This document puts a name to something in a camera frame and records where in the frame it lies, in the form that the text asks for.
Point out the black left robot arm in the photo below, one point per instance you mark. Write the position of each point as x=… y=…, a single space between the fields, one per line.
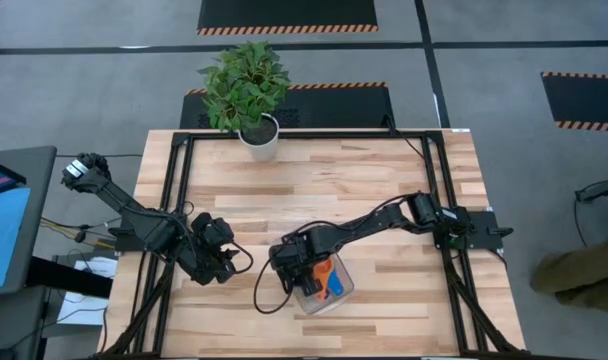
x=144 y=225

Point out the dark grey cabinet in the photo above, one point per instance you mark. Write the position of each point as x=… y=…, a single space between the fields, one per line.
x=9 y=325

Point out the black beam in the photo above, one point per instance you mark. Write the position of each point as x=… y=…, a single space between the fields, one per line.
x=69 y=280

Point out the grey side desk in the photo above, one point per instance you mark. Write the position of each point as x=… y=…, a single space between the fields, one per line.
x=39 y=170

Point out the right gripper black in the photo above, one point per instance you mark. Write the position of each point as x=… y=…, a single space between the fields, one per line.
x=299 y=255

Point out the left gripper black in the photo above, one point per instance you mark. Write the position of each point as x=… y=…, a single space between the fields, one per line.
x=211 y=265

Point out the green plant in white pot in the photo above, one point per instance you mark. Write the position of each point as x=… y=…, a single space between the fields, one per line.
x=244 y=90

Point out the white paper sheet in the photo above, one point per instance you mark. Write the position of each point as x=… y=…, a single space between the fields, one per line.
x=84 y=305

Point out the orange measuring cup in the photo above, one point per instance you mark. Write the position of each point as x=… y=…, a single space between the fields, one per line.
x=324 y=275

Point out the clear plastic basket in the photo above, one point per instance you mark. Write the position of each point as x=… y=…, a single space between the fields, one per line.
x=341 y=295

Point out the black floor mat striped edge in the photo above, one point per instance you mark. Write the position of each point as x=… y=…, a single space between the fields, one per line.
x=284 y=12
x=584 y=100
x=334 y=107

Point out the person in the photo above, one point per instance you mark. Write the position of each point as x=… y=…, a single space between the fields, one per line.
x=584 y=275

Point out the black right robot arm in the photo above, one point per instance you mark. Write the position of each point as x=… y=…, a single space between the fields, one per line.
x=374 y=220

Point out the blue sheet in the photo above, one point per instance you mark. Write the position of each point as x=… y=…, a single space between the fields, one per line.
x=4 y=235

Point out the black metal table frame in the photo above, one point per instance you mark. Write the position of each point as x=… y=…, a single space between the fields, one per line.
x=334 y=135

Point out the large blue measuring cup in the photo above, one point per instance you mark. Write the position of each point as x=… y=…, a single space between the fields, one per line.
x=336 y=285

